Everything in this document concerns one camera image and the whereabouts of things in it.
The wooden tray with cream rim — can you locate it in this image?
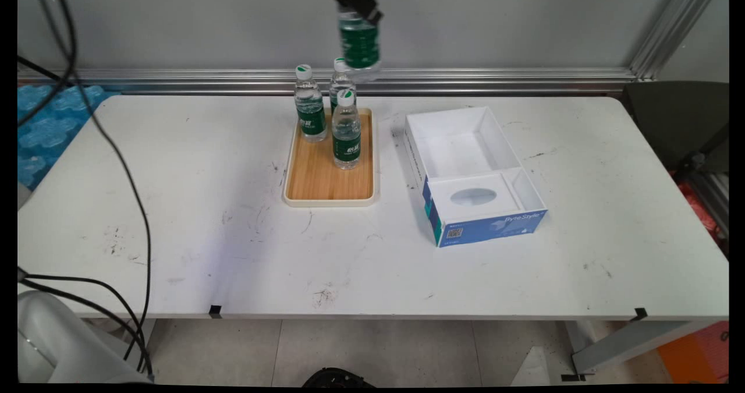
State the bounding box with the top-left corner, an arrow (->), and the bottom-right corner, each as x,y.
283,107 -> 381,208

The orange box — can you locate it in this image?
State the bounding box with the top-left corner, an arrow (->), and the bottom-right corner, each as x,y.
657,321 -> 729,385

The short black cable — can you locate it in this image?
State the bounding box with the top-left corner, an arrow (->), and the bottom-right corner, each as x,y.
17,268 -> 153,376

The aluminium frame rail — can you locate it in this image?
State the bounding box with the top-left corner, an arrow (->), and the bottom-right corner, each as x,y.
17,67 -> 641,97

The green label water bottle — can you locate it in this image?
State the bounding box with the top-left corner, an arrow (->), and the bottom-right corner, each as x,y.
293,64 -> 328,144
329,57 -> 357,115
331,89 -> 363,171
337,6 -> 383,83

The red patterned object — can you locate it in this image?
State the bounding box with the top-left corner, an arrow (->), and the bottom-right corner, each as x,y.
669,169 -> 728,248

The black round object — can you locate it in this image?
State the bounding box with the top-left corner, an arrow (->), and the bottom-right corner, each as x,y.
301,367 -> 376,388

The white and blue cardboard box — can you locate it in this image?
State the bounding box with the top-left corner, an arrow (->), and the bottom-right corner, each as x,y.
404,106 -> 549,249

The white table leg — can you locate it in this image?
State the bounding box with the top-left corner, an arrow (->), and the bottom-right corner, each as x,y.
560,320 -> 714,382

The aluminium frame post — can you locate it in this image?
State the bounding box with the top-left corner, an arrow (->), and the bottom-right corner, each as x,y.
630,0 -> 722,80

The dark grey chair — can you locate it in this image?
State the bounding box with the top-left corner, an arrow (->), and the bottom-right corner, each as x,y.
622,80 -> 729,172

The long black cable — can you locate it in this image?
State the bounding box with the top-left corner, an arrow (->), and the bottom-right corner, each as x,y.
17,0 -> 155,379

